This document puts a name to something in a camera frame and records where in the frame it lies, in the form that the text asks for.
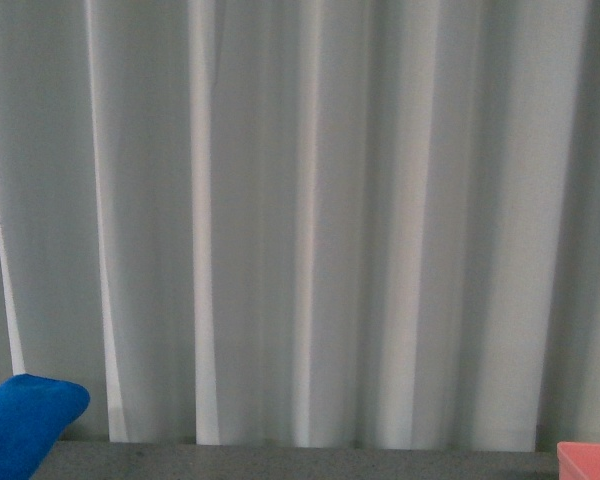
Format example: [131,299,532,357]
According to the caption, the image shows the blue microfiber cloth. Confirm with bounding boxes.
[0,374,90,479]

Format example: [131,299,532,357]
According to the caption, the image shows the white pleated curtain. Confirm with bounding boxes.
[0,1,600,451]

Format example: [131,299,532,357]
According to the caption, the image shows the pink plastic bin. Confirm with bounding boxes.
[557,442,600,480]

